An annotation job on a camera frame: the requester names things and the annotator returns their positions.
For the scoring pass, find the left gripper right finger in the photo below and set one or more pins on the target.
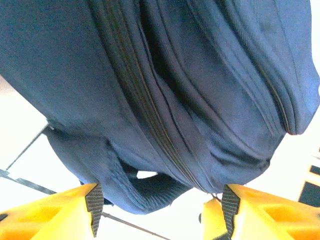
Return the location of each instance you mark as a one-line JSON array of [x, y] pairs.
[[270, 220]]

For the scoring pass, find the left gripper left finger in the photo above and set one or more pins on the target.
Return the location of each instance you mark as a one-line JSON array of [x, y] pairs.
[[50, 220]]

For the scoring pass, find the navy blue backpack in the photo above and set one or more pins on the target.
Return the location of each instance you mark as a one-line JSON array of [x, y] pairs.
[[150, 87]]

